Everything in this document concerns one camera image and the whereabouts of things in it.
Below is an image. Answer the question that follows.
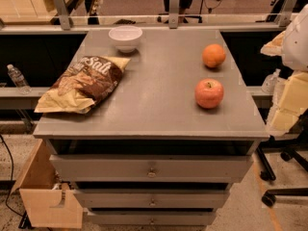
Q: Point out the black floor cable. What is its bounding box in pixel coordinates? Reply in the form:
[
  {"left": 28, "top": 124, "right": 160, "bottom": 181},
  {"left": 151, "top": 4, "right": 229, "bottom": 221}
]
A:
[{"left": 0, "top": 134, "right": 25, "bottom": 218}]

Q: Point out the brown chip bag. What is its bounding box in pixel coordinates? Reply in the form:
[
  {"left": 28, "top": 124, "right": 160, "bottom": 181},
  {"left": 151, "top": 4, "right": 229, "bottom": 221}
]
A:
[{"left": 35, "top": 56, "right": 130, "bottom": 114}]

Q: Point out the clear water bottle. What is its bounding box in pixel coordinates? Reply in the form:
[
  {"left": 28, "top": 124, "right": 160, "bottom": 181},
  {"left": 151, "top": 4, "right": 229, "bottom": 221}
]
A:
[{"left": 7, "top": 64, "right": 31, "bottom": 94}]

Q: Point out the grey drawer cabinet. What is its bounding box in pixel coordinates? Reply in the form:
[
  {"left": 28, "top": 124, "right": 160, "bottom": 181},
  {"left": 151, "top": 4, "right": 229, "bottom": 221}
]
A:
[{"left": 35, "top": 27, "right": 267, "bottom": 226}]

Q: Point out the black office chair base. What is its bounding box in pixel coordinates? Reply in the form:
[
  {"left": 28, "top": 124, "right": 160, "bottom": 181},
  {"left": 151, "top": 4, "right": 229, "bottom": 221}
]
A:
[{"left": 256, "top": 139, "right": 308, "bottom": 208}]

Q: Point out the clear sanitizer bottle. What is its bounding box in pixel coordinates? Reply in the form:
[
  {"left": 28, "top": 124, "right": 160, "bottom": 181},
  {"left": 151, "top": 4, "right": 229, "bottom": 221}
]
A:
[{"left": 261, "top": 68, "right": 280, "bottom": 94}]

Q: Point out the metal bracket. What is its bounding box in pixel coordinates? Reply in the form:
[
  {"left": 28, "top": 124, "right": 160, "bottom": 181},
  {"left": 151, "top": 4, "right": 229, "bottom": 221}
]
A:
[
  {"left": 53, "top": 0, "right": 71, "bottom": 30},
  {"left": 168, "top": 0, "right": 180, "bottom": 29},
  {"left": 276, "top": 0, "right": 297, "bottom": 27}
]

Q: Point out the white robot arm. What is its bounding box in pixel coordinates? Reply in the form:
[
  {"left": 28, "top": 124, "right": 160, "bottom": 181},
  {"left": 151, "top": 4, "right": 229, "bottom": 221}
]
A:
[{"left": 261, "top": 5, "right": 308, "bottom": 136}]

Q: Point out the open wooden drawer box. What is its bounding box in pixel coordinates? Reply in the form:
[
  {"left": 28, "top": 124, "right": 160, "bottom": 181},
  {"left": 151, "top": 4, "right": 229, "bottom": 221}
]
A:
[{"left": 12, "top": 140, "right": 83, "bottom": 229}]

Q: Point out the white bowl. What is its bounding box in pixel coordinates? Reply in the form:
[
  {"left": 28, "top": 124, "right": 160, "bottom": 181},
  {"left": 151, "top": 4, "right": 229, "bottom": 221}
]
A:
[{"left": 109, "top": 25, "right": 142, "bottom": 53}]

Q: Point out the middle metal bracket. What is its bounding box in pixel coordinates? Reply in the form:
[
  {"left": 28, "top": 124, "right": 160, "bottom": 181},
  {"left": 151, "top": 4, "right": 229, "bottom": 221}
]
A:
[{"left": 168, "top": 0, "right": 180, "bottom": 29}]

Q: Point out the red apple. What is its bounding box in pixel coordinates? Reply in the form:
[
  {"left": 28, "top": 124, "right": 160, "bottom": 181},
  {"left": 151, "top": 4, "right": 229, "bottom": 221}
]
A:
[{"left": 194, "top": 78, "right": 224, "bottom": 109}]

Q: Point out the right metal bracket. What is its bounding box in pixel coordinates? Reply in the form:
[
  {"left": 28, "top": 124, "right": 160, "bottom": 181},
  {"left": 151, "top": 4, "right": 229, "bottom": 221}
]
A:
[{"left": 276, "top": 0, "right": 297, "bottom": 27}]

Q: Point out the left metal bracket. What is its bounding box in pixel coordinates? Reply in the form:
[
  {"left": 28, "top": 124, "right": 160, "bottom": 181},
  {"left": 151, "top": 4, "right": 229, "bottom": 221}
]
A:
[{"left": 53, "top": 0, "right": 71, "bottom": 30}]

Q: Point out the orange fruit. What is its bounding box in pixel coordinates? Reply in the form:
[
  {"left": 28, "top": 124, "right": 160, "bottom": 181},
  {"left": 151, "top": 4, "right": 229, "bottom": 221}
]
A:
[{"left": 202, "top": 44, "right": 226, "bottom": 68}]

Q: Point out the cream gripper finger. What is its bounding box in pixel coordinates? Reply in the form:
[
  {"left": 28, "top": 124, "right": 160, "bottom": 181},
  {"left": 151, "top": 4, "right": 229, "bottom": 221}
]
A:
[
  {"left": 269, "top": 71, "right": 308, "bottom": 132},
  {"left": 261, "top": 32, "right": 285, "bottom": 56}
]

